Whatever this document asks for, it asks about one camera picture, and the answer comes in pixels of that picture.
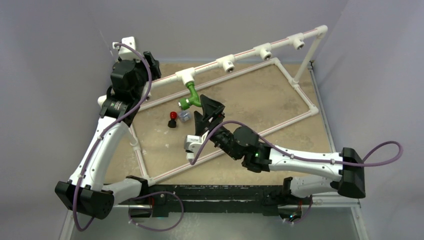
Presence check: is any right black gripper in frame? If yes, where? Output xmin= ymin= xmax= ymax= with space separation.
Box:
xmin=193 ymin=95 xmax=240 ymax=161

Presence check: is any green water faucet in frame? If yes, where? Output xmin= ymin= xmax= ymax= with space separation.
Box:
xmin=178 ymin=81 xmax=202 ymax=111

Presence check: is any white pvc pipe frame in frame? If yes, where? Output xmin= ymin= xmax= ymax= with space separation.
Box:
xmin=97 ymin=25 xmax=329 ymax=186

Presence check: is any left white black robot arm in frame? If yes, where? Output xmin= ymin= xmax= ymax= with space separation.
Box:
xmin=54 ymin=51 xmax=162 ymax=220

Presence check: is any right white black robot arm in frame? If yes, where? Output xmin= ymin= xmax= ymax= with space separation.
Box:
xmin=184 ymin=94 xmax=366 ymax=204

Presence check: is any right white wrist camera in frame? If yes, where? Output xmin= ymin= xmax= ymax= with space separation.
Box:
xmin=184 ymin=133 xmax=207 ymax=165

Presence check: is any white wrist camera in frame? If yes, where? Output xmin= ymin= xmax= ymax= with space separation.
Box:
xmin=184 ymin=133 xmax=207 ymax=165
xmin=112 ymin=36 xmax=140 ymax=60

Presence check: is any black faucet with red handle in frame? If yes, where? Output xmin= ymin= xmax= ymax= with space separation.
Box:
xmin=167 ymin=111 xmax=178 ymax=129

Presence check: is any aluminium table frame rail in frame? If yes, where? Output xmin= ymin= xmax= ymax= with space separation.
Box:
xmin=67 ymin=184 xmax=362 ymax=210

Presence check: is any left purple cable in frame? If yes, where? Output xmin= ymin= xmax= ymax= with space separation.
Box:
xmin=72 ymin=42 xmax=185 ymax=233

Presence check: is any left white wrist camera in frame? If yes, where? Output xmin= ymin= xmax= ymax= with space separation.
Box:
xmin=112 ymin=36 xmax=140 ymax=60

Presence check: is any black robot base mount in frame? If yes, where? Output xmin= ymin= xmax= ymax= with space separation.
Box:
xmin=116 ymin=184 xmax=314 ymax=218

